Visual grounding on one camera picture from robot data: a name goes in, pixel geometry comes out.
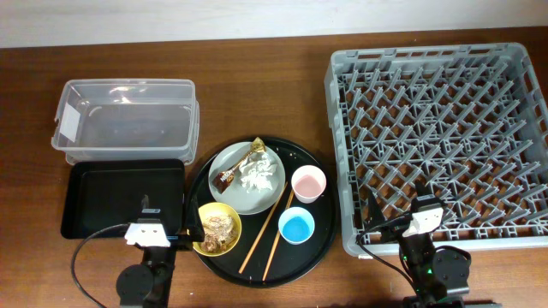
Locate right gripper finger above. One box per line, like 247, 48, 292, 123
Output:
414, 181, 445, 205
366, 190, 386, 233

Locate grey dishwasher rack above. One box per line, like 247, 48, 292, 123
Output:
325, 43, 547, 258

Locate blue plastic cup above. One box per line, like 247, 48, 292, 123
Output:
278, 207, 315, 245

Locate brown gold snack wrapper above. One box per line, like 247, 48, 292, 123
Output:
212, 137, 266, 193

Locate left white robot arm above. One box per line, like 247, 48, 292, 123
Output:
116, 196, 205, 307

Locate round black serving tray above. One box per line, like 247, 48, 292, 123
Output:
188, 137, 340, 287

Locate grey plate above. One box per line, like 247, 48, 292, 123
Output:
208, 141, 286, 215

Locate black rectangular tray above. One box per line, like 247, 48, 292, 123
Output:
60, 159, 185, 239

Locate pink plastic cup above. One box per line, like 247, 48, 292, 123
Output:
291, 165, 327, 204

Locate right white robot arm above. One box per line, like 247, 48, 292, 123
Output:
356, 181, 472, 307

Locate wooden chopstick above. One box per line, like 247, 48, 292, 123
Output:
238, 181, 288, 274
262, 189, 295, 281

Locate food scraps and shells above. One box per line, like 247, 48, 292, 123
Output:
200, 214, 238, 253

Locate clear plastic waste bin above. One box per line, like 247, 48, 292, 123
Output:
51, 79, 200, 165

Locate white tissue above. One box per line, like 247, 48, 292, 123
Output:
239, 152, 277, 193

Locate yellow bowl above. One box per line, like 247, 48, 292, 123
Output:
193, 202, 242, 258

